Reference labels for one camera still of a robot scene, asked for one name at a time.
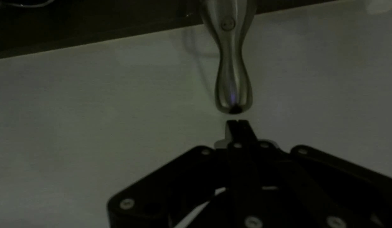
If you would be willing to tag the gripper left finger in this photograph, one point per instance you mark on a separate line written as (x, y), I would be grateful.
(170, 183)

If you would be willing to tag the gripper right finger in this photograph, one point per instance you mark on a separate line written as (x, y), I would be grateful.
(310, 183)

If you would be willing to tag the silver faucet lever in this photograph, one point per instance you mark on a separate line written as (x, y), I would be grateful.
(230, 63)

